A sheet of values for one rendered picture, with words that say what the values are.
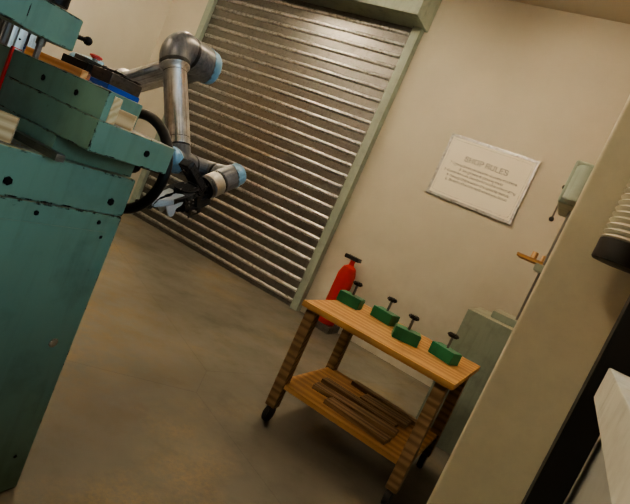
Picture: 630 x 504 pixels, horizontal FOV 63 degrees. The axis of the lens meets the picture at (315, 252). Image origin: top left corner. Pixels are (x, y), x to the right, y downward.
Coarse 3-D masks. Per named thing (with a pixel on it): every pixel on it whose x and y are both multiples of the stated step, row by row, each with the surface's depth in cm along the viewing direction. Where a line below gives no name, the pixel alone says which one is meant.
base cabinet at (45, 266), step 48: (0, 240) 94; (48, 240) 102; (96, 240) 113; (0, 288) 98; (48, 288) 107; (0, 336) 102; (48, 336) 113; (0, 384) 107; (48, 384) 119; (0, 432) 113; (0, 480) 119
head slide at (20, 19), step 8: (0, 0) 91; (8, 0) 92; (16, 0) 94; (24, 0) 95; (32, 0) 96; (0, 8) 92; (8, 8) 93; (16, 8) 94; (24, 8) 95; (0, 16) 97; (8, 16) 94; (16, 16) 95; (24, 16) 96; (24, 24) 97
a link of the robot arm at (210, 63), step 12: (204, 48) 170; (204, 60) 171; (216, 60) 175; (120, 72) 189; (132, 72) 186; (144, 72) 183; (156, 72) 181; (192, 72) 173; (204, 72) 174; (216, 72) 177; (144, 84) 186; (156, 84) 185
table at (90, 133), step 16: (0, 96) 104; (16, 96) 102; (32, 96) 100; (48, 96) 99; (16, 112) 102; (32, 112) 100; (48, 112) 98; (64, 112) 97; (80, 112) 95; (48, 128) 98; (64, 128) 96; (80, 128) 95; (96, 128) 93; (112, 128) 96; (80, 144) 94; (96, 144) 94; (112, 144) 97; (128, 144) 101; (144, 144) 104; (160, 144) 108; (128, 160) 102; (144, 160) 106; (160, 160) 110
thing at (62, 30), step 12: (36, 0) 100; (48, 0) 102; (36, 12) 101; (48, 12) 103; (60, 12) 105; (36, 24) 102; (48, 24) 104; (60, 24) 106; (72, 24) 108; (48, 36) 105; (60, 36) 107; (72, 36) 109; (72, 48) 110
